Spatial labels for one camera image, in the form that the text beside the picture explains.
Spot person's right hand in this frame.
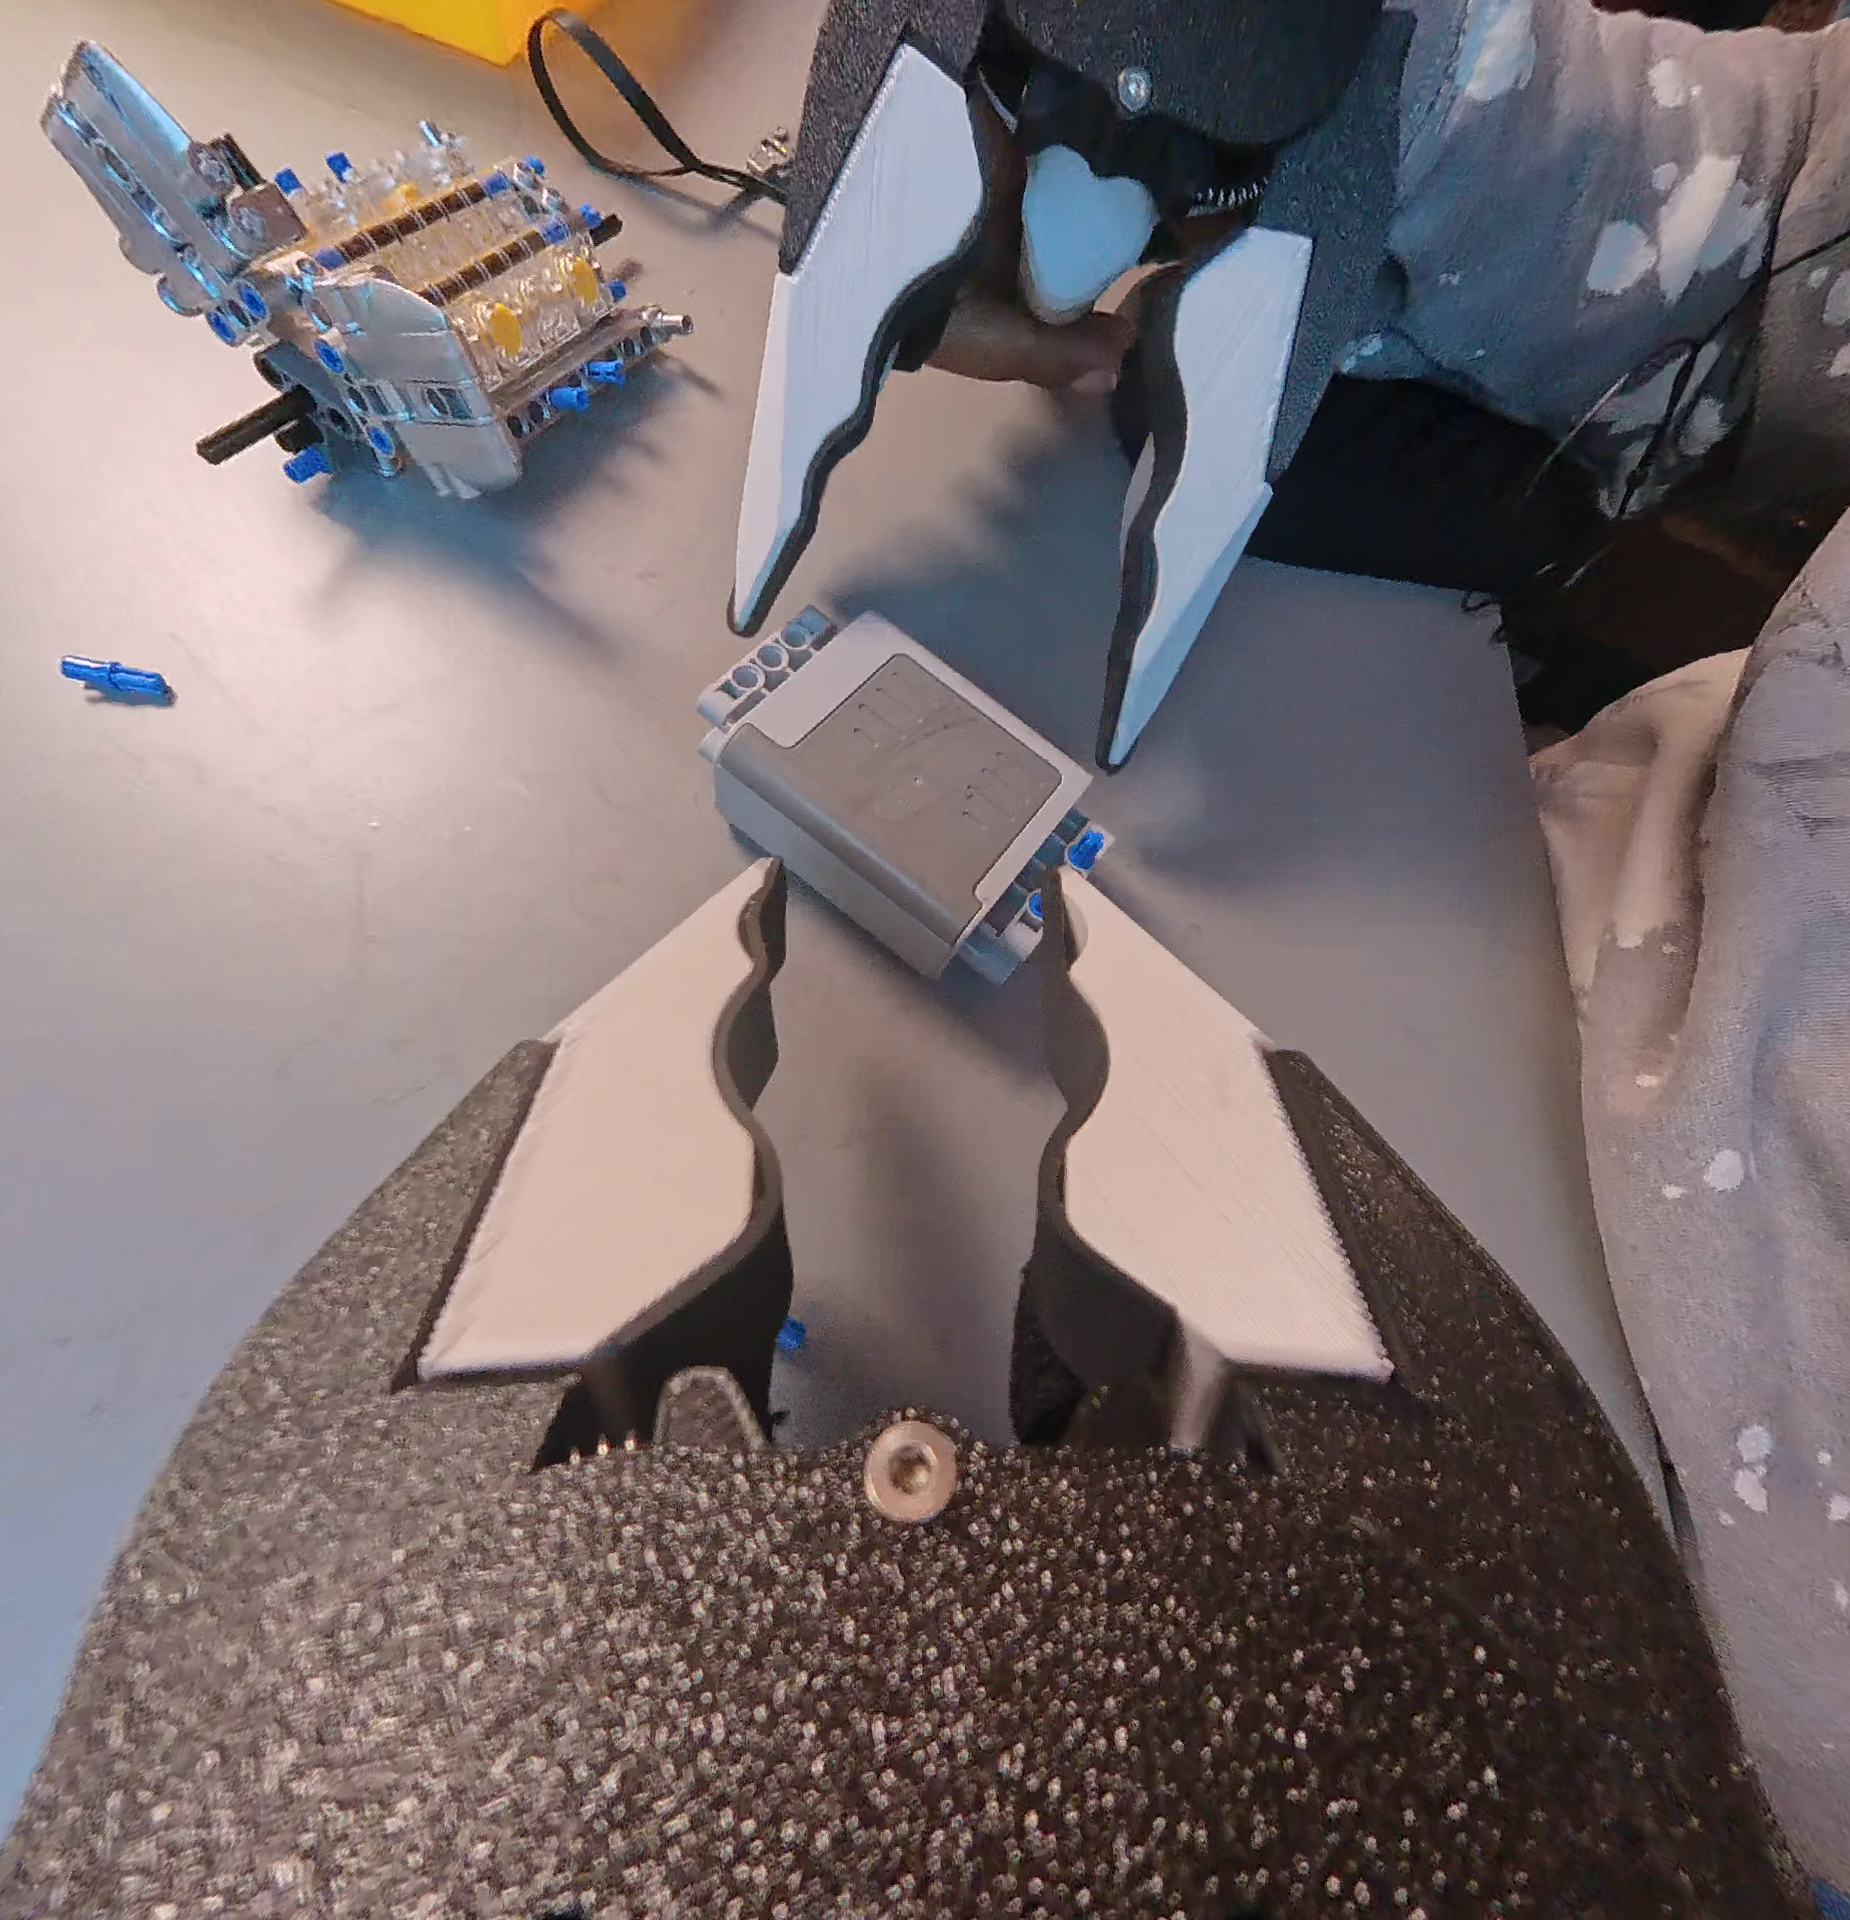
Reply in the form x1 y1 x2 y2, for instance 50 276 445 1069
925 285 1144 392

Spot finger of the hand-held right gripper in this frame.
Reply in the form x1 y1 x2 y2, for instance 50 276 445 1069
727 39 1003 639
1098 223 1315 768

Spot person's right forearm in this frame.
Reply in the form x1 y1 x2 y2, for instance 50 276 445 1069
1356 0 1850 425

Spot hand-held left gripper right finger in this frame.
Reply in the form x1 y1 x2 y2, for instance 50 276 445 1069
1010 872 1399 1462

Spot grey battery box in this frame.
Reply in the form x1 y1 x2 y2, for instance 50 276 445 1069
694 607 1111 984

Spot yellow plastic bin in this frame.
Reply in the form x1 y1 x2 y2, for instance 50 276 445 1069
326 0 612 66

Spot grey transparent engine model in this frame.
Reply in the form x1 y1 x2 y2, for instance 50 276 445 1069
41 39 692 490

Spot grey desk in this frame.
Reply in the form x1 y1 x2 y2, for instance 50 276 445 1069
0 0 1678 1863

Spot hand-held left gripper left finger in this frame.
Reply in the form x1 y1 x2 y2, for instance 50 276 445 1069
416 864 794 1462

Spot thin black cable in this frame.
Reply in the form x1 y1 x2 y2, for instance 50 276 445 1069
1451 182 1827 703

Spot black motor cable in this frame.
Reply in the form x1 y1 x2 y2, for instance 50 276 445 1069
528 11 791 196

